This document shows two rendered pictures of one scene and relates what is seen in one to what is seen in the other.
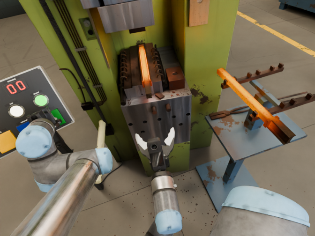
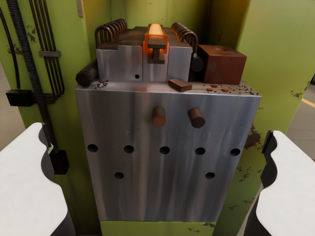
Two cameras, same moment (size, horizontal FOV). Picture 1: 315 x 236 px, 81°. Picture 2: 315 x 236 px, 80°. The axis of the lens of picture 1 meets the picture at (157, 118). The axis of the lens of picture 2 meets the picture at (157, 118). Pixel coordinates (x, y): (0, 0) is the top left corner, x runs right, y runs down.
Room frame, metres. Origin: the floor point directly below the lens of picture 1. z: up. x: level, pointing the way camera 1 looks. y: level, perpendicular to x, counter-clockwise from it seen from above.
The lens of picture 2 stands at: (0.34, 0.03, 1.06)
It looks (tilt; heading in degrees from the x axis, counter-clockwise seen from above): 31 degrees down; 358
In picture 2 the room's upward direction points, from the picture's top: 3 degrees clockwise
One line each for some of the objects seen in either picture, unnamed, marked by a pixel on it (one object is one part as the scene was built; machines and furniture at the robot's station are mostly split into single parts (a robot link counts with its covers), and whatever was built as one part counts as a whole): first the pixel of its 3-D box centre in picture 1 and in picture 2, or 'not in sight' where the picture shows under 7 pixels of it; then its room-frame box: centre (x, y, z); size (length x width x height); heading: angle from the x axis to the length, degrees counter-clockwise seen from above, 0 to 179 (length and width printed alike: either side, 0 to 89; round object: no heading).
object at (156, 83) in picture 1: (140, 67); (147, 44); (0.97, 0.05, 0.96); 0.42 x 0.20 x 0.09; 0
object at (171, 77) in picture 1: (175, 78); (217, 63); (0.82, -0.13, 0.95); 0.12 x 0.09 x 0.07; 0
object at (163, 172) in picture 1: (160, 164); not in sight; (0.31, 0.02, 0.97); 0.12 x 0.08 x 0.09; 0
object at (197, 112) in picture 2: (168, 107); (196, 117); (0.68, -0.07, 0.87); 0.04 x 0.03 x 0.03; 0
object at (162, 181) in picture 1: (163, 185); not in sight; (0.23, 0.02, 0.98); 0.08 x 0.05 x 0.08; 90
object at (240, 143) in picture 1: (251, 126); not in sight; (0.55, -0.49, 0.75); 0.40 x 0.30 x 0.02; 100
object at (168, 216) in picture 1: (167, 211); not in sight; (0.15, 0.02, 0.98); 0.11 x 0.08 x 0.09; 0
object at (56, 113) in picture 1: (53, 119); not in sight; (0.60, 0.46, 1.01); 0.07 x 0.05 x 0.07; 115
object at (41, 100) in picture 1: (41, 100); not in sight; (0.64, 0.48, 1.09); 0.05 x 0.03 x 0.04; 90
